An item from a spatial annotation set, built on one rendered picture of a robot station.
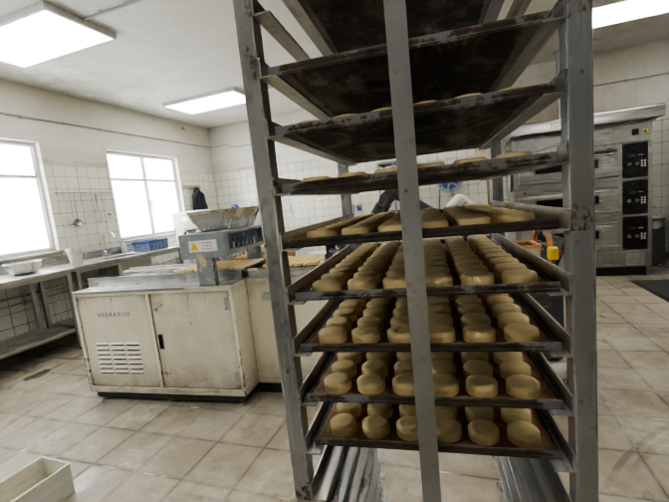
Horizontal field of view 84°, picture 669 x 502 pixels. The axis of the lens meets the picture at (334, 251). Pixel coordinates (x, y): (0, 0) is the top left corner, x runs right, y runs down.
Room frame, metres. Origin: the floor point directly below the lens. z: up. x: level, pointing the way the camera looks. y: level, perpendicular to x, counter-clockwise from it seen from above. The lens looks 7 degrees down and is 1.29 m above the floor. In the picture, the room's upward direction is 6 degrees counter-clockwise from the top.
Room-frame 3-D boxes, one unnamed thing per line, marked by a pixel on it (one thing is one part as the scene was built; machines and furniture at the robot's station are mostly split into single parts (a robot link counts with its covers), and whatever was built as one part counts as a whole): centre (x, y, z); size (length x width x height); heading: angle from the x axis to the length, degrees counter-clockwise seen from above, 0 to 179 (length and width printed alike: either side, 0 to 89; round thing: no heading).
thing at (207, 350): (2.83, 1.20, 0.42); 1.28 x 0.72 x 0.84; 75
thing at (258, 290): (2.59, 0.25, 0.45); 0.70 x 0.34 x 0.90; 75
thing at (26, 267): (3.87, 3.22, 0.94); 0.33 x 0.33 x 0.12
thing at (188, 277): (2.63, 1.25, 0.88); 1.28 x 0.01 x 0.07; 75
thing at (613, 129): (5.09, -3.28, 1.00); 1.56 x 1.20 x 2.01; 71
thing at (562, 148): (0.81, -0.39, 1.32); 0.64 x 0.03 x 0.03; 166
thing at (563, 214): (0.81, -0.39, 1.23); 0.64 x 0.03 x 0.03; 166
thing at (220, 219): (2.72, 0.74, 1.25); 0.56 x 0.29 x 0.14; 165
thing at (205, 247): (2.72, 0.74, 1.01); 0.72 x 0.33 x 0.34; 165
